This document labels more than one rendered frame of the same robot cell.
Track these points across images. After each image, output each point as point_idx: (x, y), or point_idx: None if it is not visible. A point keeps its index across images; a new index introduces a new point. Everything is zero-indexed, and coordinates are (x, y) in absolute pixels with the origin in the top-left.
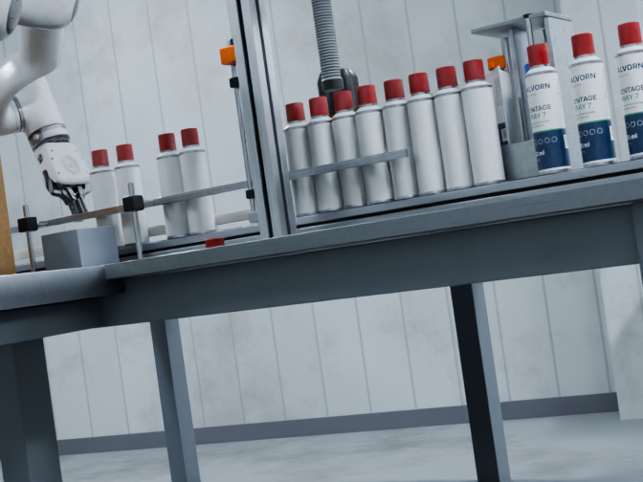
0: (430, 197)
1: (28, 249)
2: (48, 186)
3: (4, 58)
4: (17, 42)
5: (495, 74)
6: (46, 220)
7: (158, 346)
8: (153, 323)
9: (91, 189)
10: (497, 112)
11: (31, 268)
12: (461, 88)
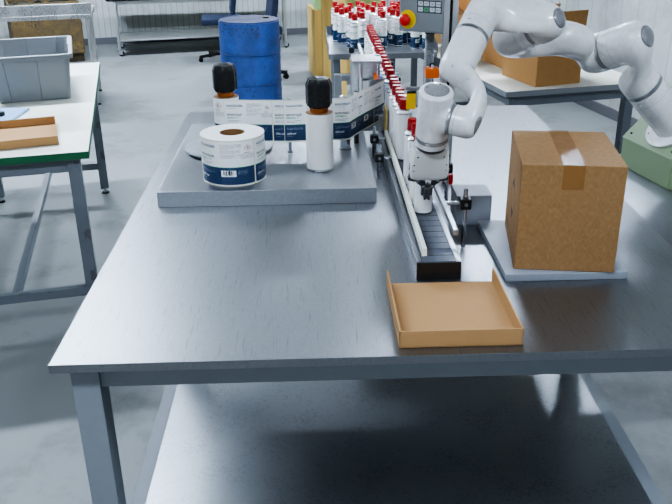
0: None
1: (466, 220)
2: (443, 174)
3: (475, 71)
4: (475, 59)
5: (383, 81)
6: (445, 201)
7: (110, 432)
8: (106, 408)
9: (407, 176)
10: (382, 98)
11: (465, 234)
12: (372, 87)
